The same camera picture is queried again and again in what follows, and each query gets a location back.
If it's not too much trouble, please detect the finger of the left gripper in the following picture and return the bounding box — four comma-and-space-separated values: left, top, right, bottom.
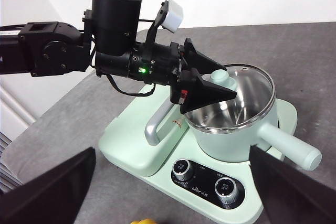
183, 38, 228, 74
181, 68, 238, 114

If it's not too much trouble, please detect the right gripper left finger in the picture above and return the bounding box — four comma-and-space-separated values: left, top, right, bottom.
0, 147, 96, 224

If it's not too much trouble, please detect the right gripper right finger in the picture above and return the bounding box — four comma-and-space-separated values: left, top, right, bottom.
249, 145, 336, 224

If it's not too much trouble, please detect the glass lid with mint knob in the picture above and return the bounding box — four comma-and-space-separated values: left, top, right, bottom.
202, 63, 276, 130

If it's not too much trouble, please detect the yellow toy pumpkin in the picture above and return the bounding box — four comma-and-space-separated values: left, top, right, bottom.
131, 218, 159, 224

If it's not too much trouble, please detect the silver control dial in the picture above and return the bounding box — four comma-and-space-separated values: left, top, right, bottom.
214, 178, 237, 200
172, 158, 194, 180

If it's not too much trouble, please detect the black control panel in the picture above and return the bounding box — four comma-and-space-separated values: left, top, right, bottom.
170, 158, 246, 210

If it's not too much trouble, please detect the mint green hinged grill cover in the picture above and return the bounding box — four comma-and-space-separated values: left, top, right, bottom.
98, 84, 190, 178

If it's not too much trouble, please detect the mint green breakfast machine base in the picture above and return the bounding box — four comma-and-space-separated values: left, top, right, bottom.
98, 84, 299, 223

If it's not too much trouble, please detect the pale grey left wrist camera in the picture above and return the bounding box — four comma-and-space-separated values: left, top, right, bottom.
160, 0, 184, 33

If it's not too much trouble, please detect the mint green handled pot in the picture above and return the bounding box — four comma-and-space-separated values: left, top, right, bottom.
185, 63, 323, 172

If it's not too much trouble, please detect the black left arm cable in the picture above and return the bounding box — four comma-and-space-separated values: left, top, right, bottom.
104, 73, 156, 97

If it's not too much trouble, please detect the silver grill cover handle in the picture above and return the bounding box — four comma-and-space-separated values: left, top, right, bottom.
144, 100, 174, 146

